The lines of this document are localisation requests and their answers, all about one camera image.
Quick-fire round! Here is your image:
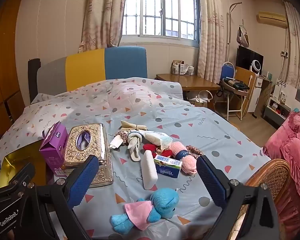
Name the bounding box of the brown box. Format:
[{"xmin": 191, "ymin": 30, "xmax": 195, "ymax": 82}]
[{"xmin": 172, "ymin": 60, "xmax": 185, "ymax": 75}]

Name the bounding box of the hanging beige bag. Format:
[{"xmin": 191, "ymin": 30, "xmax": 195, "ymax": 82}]
[{"xmin": 236, "ymin": 25, "xmax": 251, "ymax": 48}]

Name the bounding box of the white wet wipes pack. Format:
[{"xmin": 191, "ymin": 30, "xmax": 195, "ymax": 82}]
[{"xmin": 144, "ymin": 131, "xmax": 173, "ymax": 149}]

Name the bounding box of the white round fan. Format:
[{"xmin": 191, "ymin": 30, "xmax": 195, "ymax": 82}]
[{"xmin": 250, "ymin": 59, "xmax": 264, "ymax": 76}]

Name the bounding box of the pink ruffled bedding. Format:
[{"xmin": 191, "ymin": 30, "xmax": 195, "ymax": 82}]
[{"xmin": 263, "ymin": 110, "xmax": 300, "ymax": 232}]

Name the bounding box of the grey low shelf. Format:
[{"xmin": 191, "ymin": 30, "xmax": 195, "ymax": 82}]
[{"xmin": 263, "ymin": 97, "xmax": 292, "ymax": 128}]

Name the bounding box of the beige patterned curtain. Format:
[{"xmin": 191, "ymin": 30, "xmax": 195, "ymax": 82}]
[
  {"xmin": 197, "ymin": 0, "xmax": 232, "ymax": 83},
  {"xmin": 79, "ymin": 0, "xmax": 129, "ymax": 53},
  {"xmin": 281, "ymin": 1, "xmax": 300, "ymax": 89}
]

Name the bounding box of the black television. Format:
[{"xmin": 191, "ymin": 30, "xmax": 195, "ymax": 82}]
[{"xmin": 236, "ymin": 45, "xmax": 264, "ymax": 74}]

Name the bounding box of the metal pole stand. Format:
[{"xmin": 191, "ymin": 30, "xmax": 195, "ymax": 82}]
[{"xmin": 226, "ymin": 2, "xmax": 243, "ymax": 80}]

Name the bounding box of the blue chair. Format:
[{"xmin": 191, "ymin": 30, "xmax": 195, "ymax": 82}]
[{"xmin": 220, "ymin": 62, "xmax": 235, "ymax": 81}]

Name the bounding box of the blue plush toy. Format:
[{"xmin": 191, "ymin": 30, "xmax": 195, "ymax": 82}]
[{"xmin": 111, "ymin": 188, "xmax": 180, "ymax": 231}]

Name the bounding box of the white tote bag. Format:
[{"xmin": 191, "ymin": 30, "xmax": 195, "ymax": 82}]
[{"xmin": 189, "ymin": 90, "xmax": 213, "ymax": 108}]

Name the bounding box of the beige folded cloth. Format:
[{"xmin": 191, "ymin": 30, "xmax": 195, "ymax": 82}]
[{"xmin": 120, "ymin": 120, "xmax": 149, "ymax": 132}]

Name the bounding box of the beige air conditioner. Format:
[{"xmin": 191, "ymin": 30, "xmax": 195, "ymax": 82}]
[{"xmin": 256, "ymin": 10, "xmax": 288, "ymax": 27}]

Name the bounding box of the white plush rabbit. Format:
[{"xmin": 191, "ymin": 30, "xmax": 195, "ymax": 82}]
[{"xmin": 126, "ymin": 130, "xmax": 144, "ymax": 162}]

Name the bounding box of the white folding stand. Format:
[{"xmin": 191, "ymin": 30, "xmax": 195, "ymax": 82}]
[{"xmin": 216, "ymin": 79, "xmax": 250, "ymax": 121}]

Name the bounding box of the blue tissue pack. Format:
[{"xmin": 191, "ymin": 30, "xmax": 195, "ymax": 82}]
[{"xmin": 154, "ymin": 154, "xmax": 183, "ymax": 179}]

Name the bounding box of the dark bed post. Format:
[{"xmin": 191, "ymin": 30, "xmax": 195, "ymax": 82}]
[{"xmin": 28, "ymin": 58, "xmax": 41, "ymax": 104}]

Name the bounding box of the red plush ornament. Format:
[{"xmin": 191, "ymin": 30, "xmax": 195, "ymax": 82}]
[{"xmin": 143, "ymin": 143, "xmax": 173, "ymax": 159}]

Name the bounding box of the white printed board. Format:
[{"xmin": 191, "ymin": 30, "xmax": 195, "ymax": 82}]
[{"xmin": 272, "ymin": 79, "xmax": 298, "ymax": 105}]

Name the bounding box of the grey yellow blue headboard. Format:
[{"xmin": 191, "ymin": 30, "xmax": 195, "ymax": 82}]
[{"xmin": 36, "ymin": 46, "xmax": 148, "ymax": 98}]

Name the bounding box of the rattan chair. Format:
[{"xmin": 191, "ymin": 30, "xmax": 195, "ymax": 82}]
[{"xmin": 227, "ymin": 159, "xmax": 292, "ymax": 240}]

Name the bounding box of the black tool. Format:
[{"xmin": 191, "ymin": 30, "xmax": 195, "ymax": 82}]
[{"xmin": 221, "ymin": 77, "xmax": 250, "ymax": 91}]

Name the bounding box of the pink plush toy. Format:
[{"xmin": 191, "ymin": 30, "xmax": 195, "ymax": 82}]
[{"xmin": 170, "ymin": 142, "xmax": 197, "ymax": 176}]

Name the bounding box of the barred window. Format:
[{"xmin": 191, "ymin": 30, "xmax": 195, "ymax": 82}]
[{"xmin": 120, "ymin": 0, "xmax": 201, "ymax": 48}]

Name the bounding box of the white oblong sponge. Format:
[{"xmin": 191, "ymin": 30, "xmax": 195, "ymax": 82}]
[{"xmin": 140, "ymin": 149, "xmax": 159, "ymax": 190}]

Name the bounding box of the printed bed cover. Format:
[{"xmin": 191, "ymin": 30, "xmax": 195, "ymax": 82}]
[{"xmin": 0, "ymin": 77, "xmax": 272, "ymax": 240}]

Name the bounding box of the purple carton box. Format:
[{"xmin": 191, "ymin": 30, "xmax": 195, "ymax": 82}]
[{"xmin": 39, "ymin": 121, "xmax": 70, "ymax": 177}]

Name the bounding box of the wooden side table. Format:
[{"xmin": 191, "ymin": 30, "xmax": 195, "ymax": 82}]
[{"xmin": 156, "ymin": 74, "xmax": 222, "ymax": 105}]

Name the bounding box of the patterned scrunchie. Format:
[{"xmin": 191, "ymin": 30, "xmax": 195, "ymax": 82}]
[{"xmin": 117, "ymin": 130, "xmax": 130, "ymax": 146}]

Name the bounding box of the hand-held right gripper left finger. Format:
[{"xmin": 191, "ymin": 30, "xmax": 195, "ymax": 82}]
[{"xmin": 27, "ymin": 154, "xmax": 100, "ymax": 240}]

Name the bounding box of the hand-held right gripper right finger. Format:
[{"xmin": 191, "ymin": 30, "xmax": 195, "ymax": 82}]
[{"xmin": 196, "ymin": 155, "xmax": 284, "ymax": 240}]

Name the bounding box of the white rolled sock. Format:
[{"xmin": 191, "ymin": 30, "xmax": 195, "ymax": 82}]
[{"xmin": 109, "ymin": 134, "xmax": 125, "ymax": 149}]

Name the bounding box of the ornate gold tissue box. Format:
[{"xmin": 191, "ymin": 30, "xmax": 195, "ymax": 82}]
[{"xmin": 62, "ymin": 123, "xmax": 114, "ymax": 188}]

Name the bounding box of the wooden wardrobe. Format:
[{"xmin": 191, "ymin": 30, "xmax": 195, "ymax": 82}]
[{"xmin": 0, "ymin": 0, "xmax": 31, "ymax": 140}]

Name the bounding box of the gold metal box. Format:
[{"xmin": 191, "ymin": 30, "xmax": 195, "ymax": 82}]
[{"xmin": 0, "ymin": 147, "xmax": 47, "ymax": 189}]

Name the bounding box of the wooden cabinet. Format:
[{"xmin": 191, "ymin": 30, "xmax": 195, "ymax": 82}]
[{"xmin": 234, "ymin": 66, "xmax": 257, "ymax": 113}]

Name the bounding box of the brown satin scrunchie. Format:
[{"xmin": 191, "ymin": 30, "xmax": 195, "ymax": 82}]
[{"xmin": 186, "ymin": 145, "xmax": 204, "ymax": 159}]

